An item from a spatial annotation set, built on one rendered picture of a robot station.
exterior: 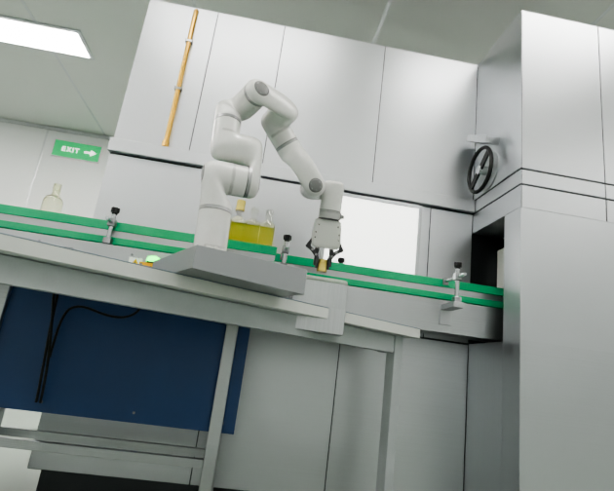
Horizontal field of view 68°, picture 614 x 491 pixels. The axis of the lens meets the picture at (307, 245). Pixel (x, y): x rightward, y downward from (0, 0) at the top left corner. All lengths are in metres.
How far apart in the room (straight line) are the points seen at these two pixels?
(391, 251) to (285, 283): 0.88
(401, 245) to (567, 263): 0.63
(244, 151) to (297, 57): 1.01
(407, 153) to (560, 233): 0.74
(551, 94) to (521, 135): 0.24
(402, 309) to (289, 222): 0.59
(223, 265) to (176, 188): 0.95
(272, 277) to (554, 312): 1.07
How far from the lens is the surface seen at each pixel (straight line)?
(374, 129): 2.21
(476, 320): 1.88
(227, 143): 1.41
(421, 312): 1.79
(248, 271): 1.14
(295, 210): 1.95
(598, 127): 2.23
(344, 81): 2.31
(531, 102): 2.11
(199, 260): 1.09
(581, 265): 1.95
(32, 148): 5.78
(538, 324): 1.81
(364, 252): 1.96
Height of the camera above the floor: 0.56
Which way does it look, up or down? 15 degrees up
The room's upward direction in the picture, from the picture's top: 7 degrees clockwise
